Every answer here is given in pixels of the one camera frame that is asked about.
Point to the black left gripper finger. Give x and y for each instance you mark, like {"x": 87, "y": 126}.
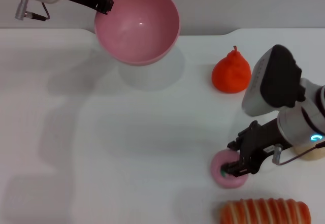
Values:
{"x": 105, "y": 4}

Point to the orange white striped toy bread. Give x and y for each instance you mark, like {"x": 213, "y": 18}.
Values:
{"x": 264, "y": 212}

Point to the red toy pear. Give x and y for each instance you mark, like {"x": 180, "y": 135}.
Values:
{"x": 232, "y": 75}

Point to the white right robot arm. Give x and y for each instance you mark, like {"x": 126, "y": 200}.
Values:
{"x": 304, "y": 117}

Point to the pink plastic bowl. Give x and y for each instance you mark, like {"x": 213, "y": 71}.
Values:
{"x": 138, "y": 28}

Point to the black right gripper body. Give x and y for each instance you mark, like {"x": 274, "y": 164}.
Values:
{"x": 261, "y": 142}

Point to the beige round toy fruit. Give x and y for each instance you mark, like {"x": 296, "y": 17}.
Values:
{"x": 312, "y": 155}

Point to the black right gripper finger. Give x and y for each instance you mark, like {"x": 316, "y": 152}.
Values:
{"x": 234, "y": 145}
{"x": 234, "y": 170}

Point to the grey black wrist camera box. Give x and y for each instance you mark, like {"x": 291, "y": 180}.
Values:
{"x": 274, "y": 81}

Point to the pink toy peach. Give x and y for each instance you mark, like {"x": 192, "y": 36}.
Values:
{"x": 228, "y": 182}

